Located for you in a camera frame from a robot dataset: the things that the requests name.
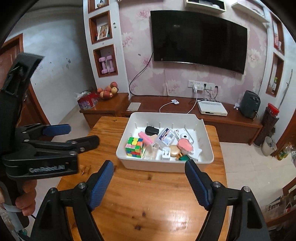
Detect black flat television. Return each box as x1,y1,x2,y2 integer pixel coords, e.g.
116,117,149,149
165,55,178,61
150,10,247,74

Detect white wall socket strip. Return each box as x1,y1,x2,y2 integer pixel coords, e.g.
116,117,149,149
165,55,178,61
188,80,216,91

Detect clear plastic square cup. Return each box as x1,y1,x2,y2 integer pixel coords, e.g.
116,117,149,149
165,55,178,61
144,143,159,161

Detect white toy camera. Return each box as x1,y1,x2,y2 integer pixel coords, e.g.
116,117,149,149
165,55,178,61
174,128,194,144

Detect beige eraser block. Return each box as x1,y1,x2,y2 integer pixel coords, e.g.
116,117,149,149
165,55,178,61
150,135,158,142

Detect white power adapter plug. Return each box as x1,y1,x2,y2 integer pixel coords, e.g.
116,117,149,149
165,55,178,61
162,147,171,161

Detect framed photo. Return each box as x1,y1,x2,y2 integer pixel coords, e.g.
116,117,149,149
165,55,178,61
97,24,109,41

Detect white charger with cable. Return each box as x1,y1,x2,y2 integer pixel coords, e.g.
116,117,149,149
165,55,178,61
158,84,200,115

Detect pink puff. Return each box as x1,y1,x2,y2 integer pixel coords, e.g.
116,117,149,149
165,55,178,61
177,138,194,155

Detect black small object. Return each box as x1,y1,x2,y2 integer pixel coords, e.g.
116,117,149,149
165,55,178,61
145,126,159,136

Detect clear plastic toothpick box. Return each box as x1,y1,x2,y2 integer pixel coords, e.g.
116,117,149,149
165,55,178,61
156,128,176,148

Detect white paper on cabinet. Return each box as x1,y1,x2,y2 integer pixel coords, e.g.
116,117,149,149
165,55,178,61
126,102,141,112

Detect person's left hand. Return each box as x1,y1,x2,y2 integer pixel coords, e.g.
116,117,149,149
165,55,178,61
0,179,38,217

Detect green perfume bottle gold cap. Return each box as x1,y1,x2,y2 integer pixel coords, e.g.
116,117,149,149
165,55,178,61
176,153,191,161

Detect white set-top box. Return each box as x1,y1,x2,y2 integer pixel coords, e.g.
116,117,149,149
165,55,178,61
198,100,228,116

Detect red tissue box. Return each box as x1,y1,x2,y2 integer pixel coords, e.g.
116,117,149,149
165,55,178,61
76,90,99,110

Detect pink dumbbells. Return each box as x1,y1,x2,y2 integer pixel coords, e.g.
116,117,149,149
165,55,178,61
99,55,115,74

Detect gold round compact case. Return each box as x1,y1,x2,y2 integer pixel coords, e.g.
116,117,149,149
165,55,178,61
169,145,182,159

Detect white crescent-shaped device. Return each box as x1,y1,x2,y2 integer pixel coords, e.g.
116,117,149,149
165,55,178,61
188,148,202,162

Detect black television cable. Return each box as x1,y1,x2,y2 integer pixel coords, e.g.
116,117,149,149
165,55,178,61
128,52,155,96

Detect dark bin with red lid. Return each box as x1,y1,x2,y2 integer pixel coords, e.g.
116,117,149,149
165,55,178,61
253,103,280,147

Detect wooden tv cabinet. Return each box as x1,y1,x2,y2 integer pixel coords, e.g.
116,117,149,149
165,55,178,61
80,93,262,145

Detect white storage bin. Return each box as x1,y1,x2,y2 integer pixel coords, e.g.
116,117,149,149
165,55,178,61
116,113,214,173

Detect colourful puzzle cube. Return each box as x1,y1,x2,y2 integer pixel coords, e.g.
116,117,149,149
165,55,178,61
125,137,144,158

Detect pink cylindrical tube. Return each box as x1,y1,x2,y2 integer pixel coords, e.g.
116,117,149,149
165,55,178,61
138,132,154,145

